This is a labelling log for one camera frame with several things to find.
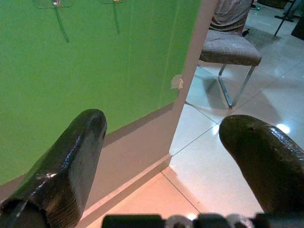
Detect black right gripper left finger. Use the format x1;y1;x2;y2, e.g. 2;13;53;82
0;108;108;228

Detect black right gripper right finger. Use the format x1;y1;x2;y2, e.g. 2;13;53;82
218;114;304;216

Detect beige tape piece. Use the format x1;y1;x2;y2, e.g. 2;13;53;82
170;74;184;90

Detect cloth covered metal leg chair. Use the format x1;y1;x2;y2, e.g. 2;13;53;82
199;0;262;109

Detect dark brown box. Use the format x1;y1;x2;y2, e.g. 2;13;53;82
291;20;304;41

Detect black table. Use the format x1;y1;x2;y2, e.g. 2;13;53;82
257;0;304;37

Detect green wall board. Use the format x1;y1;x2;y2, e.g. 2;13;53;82
0;0;202;186

